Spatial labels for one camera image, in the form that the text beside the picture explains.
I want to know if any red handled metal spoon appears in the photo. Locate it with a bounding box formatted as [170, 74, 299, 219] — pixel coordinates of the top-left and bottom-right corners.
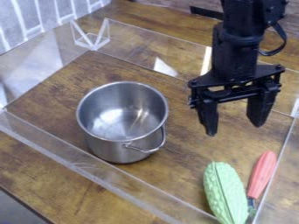
[247, 150, 276, 222]

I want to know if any silver metal pot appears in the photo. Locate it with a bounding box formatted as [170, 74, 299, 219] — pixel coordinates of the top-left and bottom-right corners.
[76, 81, 168, 164]

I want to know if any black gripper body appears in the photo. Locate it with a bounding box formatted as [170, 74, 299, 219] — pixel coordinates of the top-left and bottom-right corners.
[188, 23, 285, 109]

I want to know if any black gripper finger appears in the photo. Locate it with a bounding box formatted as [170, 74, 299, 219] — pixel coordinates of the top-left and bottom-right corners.
[247, 85, 280, 127]
[196, 101, 218, 137]

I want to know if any clear acrylic triangle bracket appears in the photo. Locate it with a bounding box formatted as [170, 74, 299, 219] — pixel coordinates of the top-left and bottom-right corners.
[69, 18, 110, 51]

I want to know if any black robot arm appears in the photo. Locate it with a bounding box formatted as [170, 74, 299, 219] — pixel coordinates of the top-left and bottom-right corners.
[188, 0, 287, 136]

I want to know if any black wall strip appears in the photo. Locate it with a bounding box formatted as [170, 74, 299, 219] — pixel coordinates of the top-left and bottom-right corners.
[189, 6, 222, 20]

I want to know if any clear acrylic enclosure wall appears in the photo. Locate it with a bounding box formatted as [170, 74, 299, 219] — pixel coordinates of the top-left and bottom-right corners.
[0, 18, 299, 224]

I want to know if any green bumpy toy vegetable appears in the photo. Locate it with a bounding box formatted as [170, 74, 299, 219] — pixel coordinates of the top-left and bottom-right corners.
[202, 162, 248, 224]

